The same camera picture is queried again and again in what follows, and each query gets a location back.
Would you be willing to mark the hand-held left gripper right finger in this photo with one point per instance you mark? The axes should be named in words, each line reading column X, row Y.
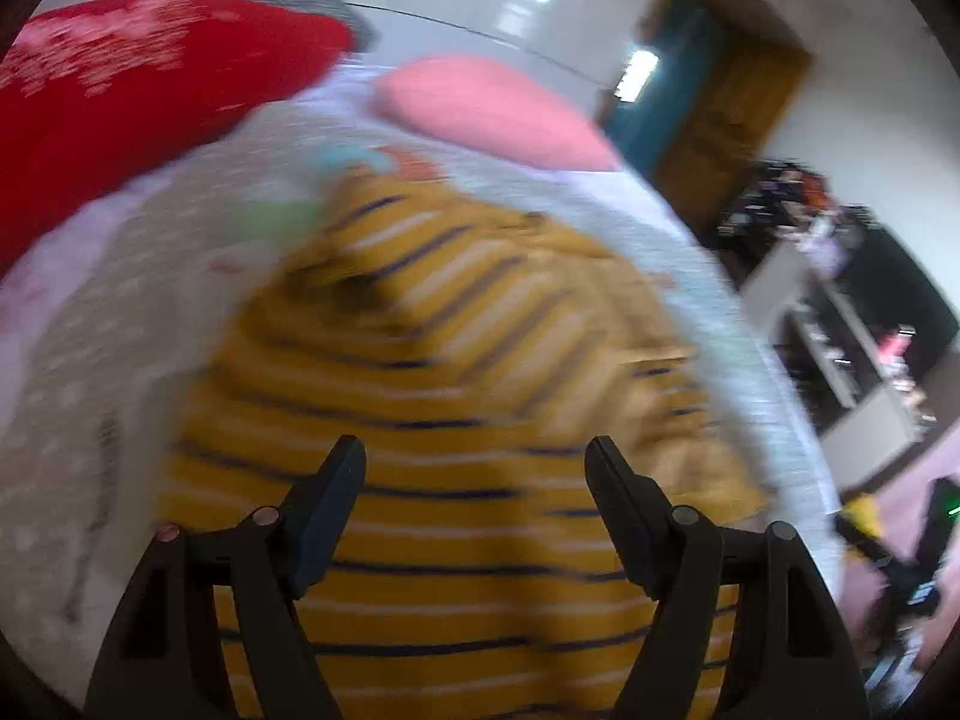
column 622, row 517

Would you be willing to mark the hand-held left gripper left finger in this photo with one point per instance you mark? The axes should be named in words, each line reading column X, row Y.
column 322, row 517

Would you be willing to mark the yellow striped sweater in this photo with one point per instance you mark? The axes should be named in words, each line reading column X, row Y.
column 465, row 390

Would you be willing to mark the yellow object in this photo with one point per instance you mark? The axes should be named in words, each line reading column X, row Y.
column 861, row 521

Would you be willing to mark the white shelf unit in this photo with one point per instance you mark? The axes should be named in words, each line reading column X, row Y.
column 862, row 420

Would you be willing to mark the white quilted heart-print bedspread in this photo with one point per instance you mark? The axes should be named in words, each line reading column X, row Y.
column 112, row 330

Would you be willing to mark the wooden door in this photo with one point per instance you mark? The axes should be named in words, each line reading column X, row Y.
column 735, row 127

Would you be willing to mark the pink pillow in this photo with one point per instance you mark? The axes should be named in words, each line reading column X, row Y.
column 487, row 112

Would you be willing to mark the teal curtain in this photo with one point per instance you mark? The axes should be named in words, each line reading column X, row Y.
column 667, row 90

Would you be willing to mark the red floral blanket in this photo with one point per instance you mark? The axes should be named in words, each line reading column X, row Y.
column 135, row 105

